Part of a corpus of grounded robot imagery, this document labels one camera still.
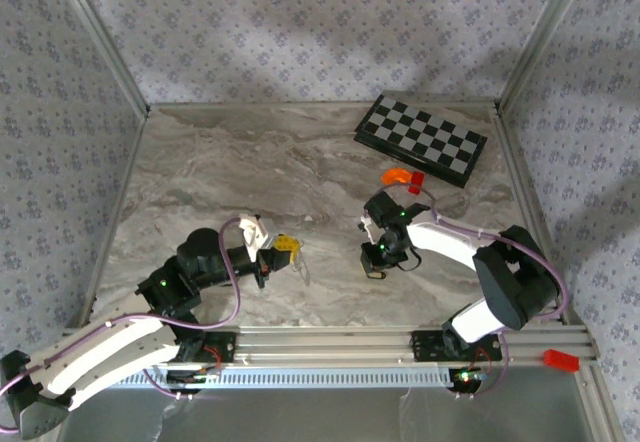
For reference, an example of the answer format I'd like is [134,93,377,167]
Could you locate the slotted grey cable tray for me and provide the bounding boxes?
[112,365,454,389]

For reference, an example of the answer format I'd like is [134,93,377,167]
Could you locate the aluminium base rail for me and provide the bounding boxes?
[64,325,599,368]

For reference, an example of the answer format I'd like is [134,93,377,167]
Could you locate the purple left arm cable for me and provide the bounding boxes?
[0,216,246,436]

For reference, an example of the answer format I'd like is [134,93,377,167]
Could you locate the orange curved plastic piece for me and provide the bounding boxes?
[380,167,412,186]

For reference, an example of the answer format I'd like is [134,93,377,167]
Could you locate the black and grey chessboard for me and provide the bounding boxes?
[353,93,489,189]

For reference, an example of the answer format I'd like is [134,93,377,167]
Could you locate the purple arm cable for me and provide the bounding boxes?
[0,216,246,436]
[369,181,571,401]

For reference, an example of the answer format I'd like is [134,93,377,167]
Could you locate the aluminium frame post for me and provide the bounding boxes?
[49,0,151,116]
[497,0,596,113]

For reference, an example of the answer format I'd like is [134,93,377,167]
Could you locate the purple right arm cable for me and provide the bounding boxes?
[369,181,571,401]

